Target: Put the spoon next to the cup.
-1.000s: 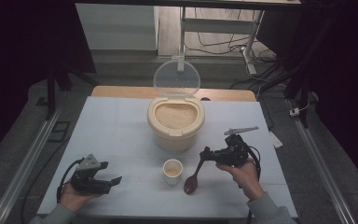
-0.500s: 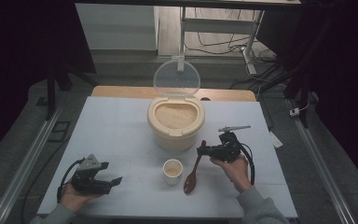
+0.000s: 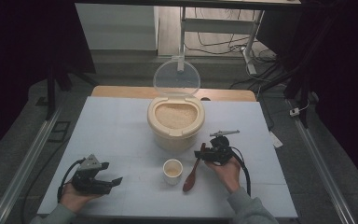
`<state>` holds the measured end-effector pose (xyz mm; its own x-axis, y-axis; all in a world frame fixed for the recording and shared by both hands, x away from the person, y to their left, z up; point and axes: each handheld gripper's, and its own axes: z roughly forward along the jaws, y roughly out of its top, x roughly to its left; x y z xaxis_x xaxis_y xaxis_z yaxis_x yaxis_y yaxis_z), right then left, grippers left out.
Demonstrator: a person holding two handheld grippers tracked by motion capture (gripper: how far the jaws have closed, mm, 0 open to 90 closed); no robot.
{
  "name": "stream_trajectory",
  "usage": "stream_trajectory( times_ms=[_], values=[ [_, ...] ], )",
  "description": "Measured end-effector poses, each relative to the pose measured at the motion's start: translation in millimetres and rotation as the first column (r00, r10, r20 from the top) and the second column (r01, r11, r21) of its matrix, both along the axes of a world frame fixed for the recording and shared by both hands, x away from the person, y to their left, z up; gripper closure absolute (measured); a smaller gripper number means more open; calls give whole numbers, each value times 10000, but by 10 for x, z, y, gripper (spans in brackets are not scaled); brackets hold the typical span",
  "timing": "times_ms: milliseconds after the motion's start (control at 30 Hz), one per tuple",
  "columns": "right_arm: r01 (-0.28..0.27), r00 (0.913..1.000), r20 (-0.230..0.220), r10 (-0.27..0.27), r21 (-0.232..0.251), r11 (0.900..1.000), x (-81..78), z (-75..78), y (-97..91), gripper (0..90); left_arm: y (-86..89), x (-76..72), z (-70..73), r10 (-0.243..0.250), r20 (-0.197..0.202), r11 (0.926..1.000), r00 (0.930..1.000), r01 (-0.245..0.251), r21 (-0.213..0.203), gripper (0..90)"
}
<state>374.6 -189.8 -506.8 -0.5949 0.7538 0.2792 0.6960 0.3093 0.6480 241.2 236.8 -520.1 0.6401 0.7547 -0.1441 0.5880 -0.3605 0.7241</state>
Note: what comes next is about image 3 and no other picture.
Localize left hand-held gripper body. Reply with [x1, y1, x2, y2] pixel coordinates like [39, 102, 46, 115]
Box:
[71, 154, 113, 196]

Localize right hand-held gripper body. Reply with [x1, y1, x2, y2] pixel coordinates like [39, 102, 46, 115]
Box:
[204, 129, 241, 166]

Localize brown wooden spoon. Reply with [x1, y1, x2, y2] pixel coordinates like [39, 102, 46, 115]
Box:
[182, 142, 207, 193]

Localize cream rice container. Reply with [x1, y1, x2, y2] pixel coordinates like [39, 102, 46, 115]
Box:
[146, 94, 206, 152]

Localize white cup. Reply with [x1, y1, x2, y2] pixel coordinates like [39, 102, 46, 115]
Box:
[162, 158, 184, 187]

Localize person's left hand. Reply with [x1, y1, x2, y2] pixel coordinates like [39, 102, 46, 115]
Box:
[59, 181, 103, 215]

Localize person's right hand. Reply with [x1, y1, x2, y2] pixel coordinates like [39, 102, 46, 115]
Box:
[204, 157, 242, 194]

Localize white paper label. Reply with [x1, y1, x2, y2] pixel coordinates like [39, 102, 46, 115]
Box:
[268, 130, 284, 149]

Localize wooden table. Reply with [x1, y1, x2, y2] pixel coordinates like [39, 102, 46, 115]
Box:
[91, 86, 257, 103]

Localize clear round container lid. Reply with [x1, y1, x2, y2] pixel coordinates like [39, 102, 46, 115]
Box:
[153, 59, 201, 97]

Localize white power adapter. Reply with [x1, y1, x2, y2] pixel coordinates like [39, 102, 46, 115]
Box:
[288, 101, 311, 118]

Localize white metal desk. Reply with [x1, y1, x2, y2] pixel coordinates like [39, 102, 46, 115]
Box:
[74, 0, 302, 76]

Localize dark curtain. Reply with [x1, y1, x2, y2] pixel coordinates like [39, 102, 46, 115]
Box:
[255, 0, 358, 195]

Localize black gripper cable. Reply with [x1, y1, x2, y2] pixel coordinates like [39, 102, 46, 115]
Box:
[57, 158, 87, 203]
[228, 146, 252, 198]

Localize aluminium rail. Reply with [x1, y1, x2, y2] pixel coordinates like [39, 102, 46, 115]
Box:
[293, 117, 357, 224]
[0, 105, 63, 224]

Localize black floor cables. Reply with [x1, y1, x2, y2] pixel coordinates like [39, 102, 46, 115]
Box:
[185, 7, 282, 91]

